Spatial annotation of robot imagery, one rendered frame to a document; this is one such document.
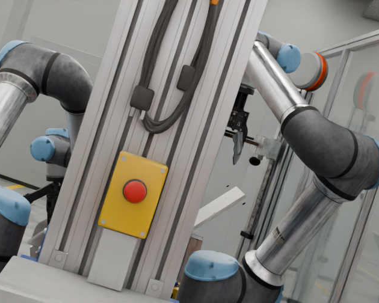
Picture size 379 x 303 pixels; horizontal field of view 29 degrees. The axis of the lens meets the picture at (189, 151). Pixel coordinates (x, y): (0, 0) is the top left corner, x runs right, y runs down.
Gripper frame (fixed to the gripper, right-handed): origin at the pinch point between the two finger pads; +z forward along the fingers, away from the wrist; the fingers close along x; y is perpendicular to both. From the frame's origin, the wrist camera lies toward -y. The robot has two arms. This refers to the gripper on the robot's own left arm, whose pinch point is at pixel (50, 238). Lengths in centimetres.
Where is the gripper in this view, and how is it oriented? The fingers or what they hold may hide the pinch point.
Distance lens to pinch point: 240.2
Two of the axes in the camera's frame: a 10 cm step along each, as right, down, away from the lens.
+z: -0.2, 10.0, 0.7
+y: 10.0, 0.1, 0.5
